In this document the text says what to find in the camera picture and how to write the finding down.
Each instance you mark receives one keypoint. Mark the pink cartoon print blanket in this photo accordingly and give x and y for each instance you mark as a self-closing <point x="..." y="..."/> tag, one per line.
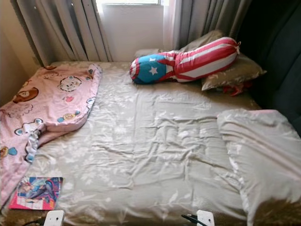
<point x="47" y="103"/>

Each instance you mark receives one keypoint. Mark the colourful comic book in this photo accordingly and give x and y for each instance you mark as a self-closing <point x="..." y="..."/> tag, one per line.
<point x="35" y="193"/>

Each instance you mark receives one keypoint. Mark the grey pleated curtain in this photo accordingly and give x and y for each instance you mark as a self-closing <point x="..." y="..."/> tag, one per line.
<point x="61" y="28"/>
<point x="214" y="16"/>

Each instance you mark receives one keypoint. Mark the bed with beige floral sheet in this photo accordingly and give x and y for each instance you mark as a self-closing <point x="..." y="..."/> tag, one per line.
<point x="150" y="150"/>

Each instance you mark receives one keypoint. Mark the pale grey pillow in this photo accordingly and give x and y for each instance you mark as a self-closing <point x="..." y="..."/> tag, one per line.
<point x="143" y="52"/>

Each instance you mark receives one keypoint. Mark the bright window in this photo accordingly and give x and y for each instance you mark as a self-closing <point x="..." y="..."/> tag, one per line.
<point x="129" y="2"/>

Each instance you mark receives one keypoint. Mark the sheer white curtain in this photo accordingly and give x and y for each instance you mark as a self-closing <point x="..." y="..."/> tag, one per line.
<point x="171" y="23"/>

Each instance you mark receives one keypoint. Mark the red white striped bolster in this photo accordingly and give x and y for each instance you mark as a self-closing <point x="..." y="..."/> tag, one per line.
<point x="207" y="57"/>

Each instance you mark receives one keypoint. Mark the grey beige pillow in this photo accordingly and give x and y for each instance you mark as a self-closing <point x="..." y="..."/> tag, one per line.
<point x="204" y="40"/>

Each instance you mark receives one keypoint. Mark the red cloth piece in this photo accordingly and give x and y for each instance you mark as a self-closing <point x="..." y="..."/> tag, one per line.
<point x="237" y="88"/>

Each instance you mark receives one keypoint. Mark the large beige floral pillow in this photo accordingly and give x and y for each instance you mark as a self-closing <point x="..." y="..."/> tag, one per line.
<point x="263" y="160"/>

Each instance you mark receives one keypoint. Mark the dark padded chair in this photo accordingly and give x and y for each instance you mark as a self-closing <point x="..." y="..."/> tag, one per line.
<point x="277" y="56"/>

